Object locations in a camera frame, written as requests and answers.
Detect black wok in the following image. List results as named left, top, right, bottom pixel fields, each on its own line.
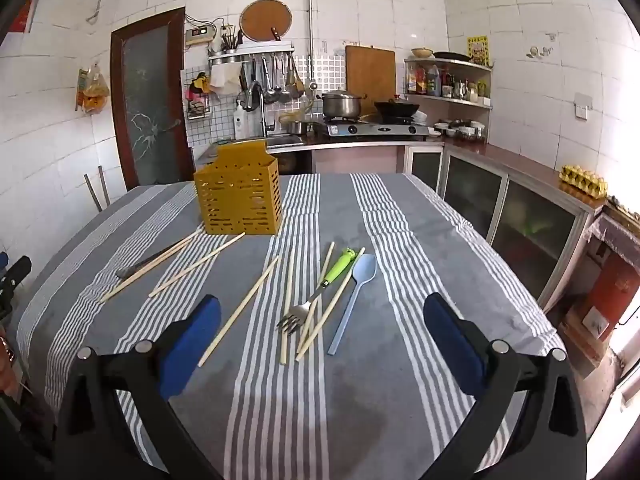
left=373, top=100, right=421, bottom=119

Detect yellow perforated utensil holder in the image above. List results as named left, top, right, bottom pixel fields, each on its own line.
left=193, top=141, right=284, bottom=237

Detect metal bars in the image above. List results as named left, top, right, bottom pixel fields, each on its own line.
left=83, top=165, right=111, bottom=212

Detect steel bowls on counter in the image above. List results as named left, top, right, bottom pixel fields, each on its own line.
left=433, top=119, right=489, bottom=143

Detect light blue plastic spoon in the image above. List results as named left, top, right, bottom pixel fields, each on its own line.
left=327, top=253, right=377, bottom=357

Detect grey striped tablecloth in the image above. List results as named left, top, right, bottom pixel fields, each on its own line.
left=10, top=172, right=568, bottom=480

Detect yellow egg tray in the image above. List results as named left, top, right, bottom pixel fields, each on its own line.
left=558, top=163, right=609, bottom=199

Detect chrome kitchen faucet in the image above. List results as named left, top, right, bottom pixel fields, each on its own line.
left=244, top=81, right=275, bottom=137

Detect hanging white cloth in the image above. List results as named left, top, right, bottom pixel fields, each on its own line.
left=209, top=64, right=242, bottom=96

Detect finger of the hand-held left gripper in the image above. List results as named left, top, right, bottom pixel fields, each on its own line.
left=4, top=255, right=32, bottom=295

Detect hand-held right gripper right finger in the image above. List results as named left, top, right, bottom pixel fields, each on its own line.
left=422, top=291, right=588, bottom=480

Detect hanging metal ladles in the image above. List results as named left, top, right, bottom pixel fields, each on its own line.
left=240, top=56, right=306, bottom=105

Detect steel sink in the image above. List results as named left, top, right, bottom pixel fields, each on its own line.
left=264, top=132, right=307, bottom=150

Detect steel gas stove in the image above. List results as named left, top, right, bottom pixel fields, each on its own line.
left=313, top=118, right=432, bottom=141

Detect corner wall shelf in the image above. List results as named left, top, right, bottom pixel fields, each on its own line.
left=403, top=57, right=494, bottom=111

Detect steel cooking pot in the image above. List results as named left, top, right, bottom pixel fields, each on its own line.
left=315, top=90, right=369, bottom=121

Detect wooden chopstick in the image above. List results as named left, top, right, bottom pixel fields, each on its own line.
left=294, top=247, right=366, bottom=362
left=117, top=229, right=205, bottom=282
left=99, top=245, right=192, bottom=303
left=198, top=255, right=281, bottom=367
left=149, top=232, right=246, bottom=298
left=297, top=241, right=335, bottom=354
left=279, top=245, right=295, bottom=365

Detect hanging orange plastic bags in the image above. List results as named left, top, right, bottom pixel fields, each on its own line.
left=75, top=64, right=111, bottom=114

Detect green handled metal fork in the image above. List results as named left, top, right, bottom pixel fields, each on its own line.
left=276, top=247, right=357, bottom=336

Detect brown framed glass door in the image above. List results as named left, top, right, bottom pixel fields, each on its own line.
left=110, top=7, right=196, bottom=192

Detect white soap bottle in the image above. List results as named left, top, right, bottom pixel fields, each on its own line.
left=233, top=100, right=250, bottom=140

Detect rectangular wooden cutting board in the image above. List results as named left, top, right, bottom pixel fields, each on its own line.
left=345, top=45, right=397, bottom=111

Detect wall mounted utensil rack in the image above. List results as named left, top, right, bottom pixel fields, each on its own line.
left=207, top=42, right=296, bottom=66

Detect yellow wall poster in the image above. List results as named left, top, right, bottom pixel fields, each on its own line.
left=467, top=35, right=490, bottom=66

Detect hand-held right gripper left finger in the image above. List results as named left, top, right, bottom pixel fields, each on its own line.
left=54, top=294, right=223, bottom=480

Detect glass door counter cabinets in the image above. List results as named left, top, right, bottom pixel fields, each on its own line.
left=402, top=142, right=610, bottom=313

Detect vertical metal pipe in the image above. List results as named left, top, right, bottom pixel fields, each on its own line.
left=305, top=0, right=316, bottom=92

